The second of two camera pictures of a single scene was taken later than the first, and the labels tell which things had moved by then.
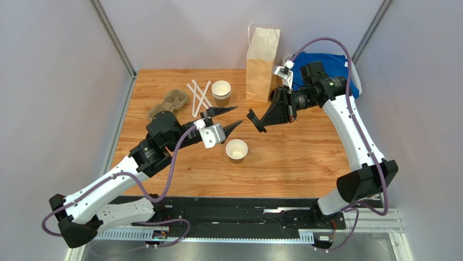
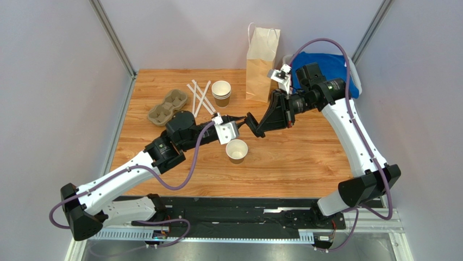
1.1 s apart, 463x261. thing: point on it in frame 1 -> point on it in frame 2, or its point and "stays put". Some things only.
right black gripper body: x=283 y=106 stays put
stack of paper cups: x=221 y=91 stays put
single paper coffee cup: x=236 y=150 stays put
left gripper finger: x=215 y=111 -> x=226 y=118
